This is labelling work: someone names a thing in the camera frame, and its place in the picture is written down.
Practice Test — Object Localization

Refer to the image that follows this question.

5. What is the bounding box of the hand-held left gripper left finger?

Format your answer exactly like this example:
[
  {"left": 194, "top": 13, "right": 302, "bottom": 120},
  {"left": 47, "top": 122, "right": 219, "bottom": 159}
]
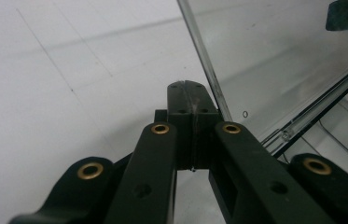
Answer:
[{"left": 154, "top": 79, "right": 196, "bottom": 171}]

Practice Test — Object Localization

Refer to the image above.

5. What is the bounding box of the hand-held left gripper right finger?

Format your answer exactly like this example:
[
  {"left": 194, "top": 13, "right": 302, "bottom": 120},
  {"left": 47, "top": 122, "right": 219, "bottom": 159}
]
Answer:
[{"left": 185, "top": 79, "right": 224, "bottom": 171}]

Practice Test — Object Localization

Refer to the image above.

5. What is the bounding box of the white table sheet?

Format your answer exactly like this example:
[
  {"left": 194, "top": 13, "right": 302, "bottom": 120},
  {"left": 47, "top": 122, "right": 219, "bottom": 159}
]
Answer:
[{"left": 0, "top": 0, "right": 348, "bottom": 224}]

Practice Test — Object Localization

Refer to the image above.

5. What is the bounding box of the clear grey compartment box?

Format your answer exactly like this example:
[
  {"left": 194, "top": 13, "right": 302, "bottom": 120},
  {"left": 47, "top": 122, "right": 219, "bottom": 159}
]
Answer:
[{"left": 176, "top": 0, "right": 348, "bottom": 191}]

